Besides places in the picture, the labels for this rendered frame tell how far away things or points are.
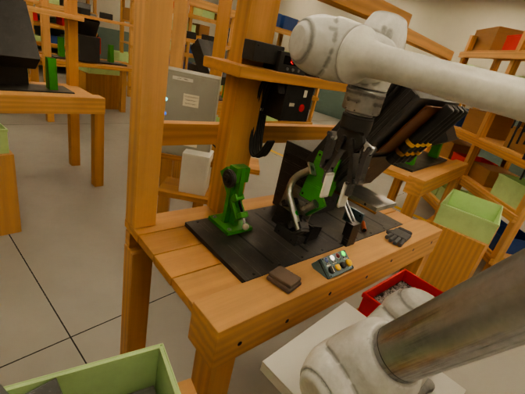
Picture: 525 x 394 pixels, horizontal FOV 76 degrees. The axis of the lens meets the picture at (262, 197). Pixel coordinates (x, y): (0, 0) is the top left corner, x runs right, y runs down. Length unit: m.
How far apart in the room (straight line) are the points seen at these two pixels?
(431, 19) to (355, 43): 10.34
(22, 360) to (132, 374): 1.34
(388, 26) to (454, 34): 9.94
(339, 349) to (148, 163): 0.91
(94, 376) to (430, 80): 0.85
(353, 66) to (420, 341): 0.47
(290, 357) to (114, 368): 0.43
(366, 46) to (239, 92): 0.84
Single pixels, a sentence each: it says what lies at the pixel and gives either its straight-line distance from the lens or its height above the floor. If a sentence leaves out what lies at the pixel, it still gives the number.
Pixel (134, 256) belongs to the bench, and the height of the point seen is 0.75.
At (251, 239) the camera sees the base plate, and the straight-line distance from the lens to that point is 1.39.
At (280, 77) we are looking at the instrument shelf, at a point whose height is 1.52.
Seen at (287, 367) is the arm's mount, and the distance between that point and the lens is 0.97.
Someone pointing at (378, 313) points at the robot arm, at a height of 1.11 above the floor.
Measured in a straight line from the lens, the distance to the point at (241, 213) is 1.36.
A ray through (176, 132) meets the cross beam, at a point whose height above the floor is 1.24.
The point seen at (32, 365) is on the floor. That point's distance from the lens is 2.16.
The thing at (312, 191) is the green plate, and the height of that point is 1.11.
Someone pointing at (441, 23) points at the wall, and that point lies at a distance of 10.88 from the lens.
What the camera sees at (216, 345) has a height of 0.85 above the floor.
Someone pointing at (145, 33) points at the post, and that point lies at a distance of 1.21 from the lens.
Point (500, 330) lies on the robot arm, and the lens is 0.55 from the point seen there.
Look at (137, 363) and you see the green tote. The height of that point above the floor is 0.93.
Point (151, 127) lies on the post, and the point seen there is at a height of 1.28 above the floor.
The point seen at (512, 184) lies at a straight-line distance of 4.03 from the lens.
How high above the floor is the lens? 1.61
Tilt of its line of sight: 23 degrees down
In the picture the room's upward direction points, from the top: 12 degrees clockwise
